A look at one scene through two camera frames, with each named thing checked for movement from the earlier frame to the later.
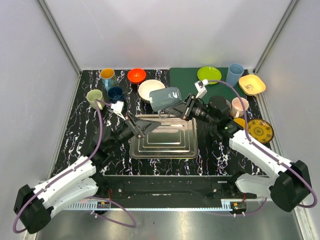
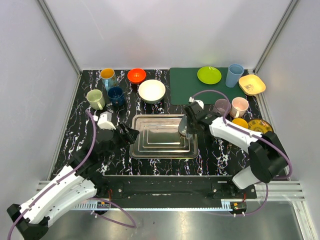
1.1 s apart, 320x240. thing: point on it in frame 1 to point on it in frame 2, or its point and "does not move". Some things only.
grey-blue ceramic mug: x=161 y=98 to x=182 y=125
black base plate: x=170 y=188 does not move
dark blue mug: x=115 y=94 does not move
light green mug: x=92 y=95 does not move
